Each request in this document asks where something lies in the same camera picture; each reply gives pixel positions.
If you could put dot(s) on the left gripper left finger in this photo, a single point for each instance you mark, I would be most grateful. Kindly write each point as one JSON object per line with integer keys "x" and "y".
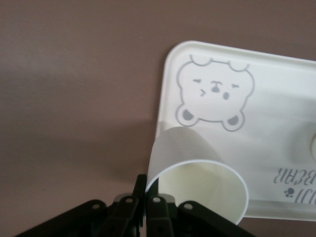
{"x": 123, "y": 217}

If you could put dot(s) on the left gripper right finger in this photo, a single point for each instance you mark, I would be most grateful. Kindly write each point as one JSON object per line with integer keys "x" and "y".
{"x": 160, "y": 217}

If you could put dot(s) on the white paper cup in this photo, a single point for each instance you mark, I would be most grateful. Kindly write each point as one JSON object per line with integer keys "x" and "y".
{"x": 314, "y": 146}
{"x": 187, "y": 148}

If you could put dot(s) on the cream bear print tray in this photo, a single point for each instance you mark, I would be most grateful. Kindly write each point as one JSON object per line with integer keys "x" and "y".
{"x": 271, "y": 98}

